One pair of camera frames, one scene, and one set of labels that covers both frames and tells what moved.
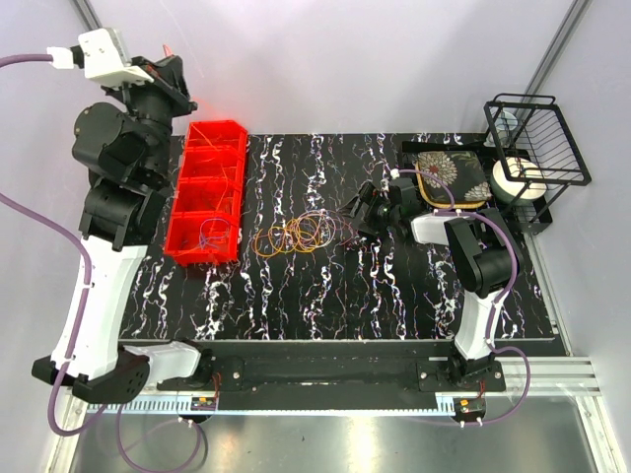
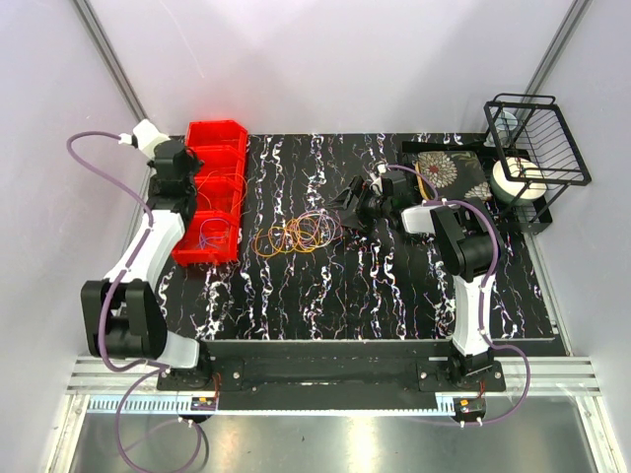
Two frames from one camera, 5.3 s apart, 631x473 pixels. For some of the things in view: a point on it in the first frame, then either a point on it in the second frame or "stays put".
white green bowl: x=517 y=180 stays put
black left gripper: x=169 y=82 to x=195 y=167
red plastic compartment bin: x=205 y=220 stays put
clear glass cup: x=505 y=122 stays put
